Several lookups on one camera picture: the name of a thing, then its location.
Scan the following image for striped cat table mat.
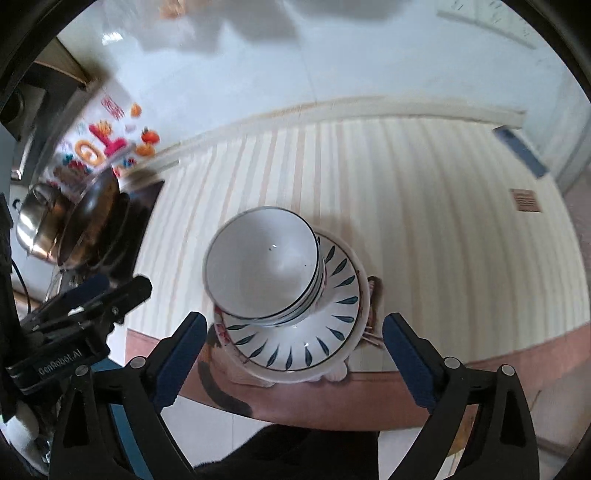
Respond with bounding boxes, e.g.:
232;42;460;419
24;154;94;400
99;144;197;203
124;117;591;432

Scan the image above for white plate pink flowers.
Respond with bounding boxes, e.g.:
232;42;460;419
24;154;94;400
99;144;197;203
212;227;372;385

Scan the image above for black wok pan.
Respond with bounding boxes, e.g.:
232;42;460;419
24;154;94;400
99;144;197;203
57;169;130;270

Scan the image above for stainless steel pot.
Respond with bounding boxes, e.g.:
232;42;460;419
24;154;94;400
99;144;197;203
12;183;72;264

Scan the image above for colourful wall stickers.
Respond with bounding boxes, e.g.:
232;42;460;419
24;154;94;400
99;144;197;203
52;91;161;178

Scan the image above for blue leaf pattern plate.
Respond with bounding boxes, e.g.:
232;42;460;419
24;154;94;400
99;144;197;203
220;232;363;372

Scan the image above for black range hood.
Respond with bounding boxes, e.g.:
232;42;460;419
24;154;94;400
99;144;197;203
0;36;100;153

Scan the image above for black gas stove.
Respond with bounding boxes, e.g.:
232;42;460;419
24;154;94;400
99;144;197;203
85;181;164;283

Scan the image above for white bowl black rim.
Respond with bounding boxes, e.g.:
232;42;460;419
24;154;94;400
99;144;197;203
202;206;321;321

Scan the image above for plain white bowl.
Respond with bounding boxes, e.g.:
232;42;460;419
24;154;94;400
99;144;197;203
214;260;328;327

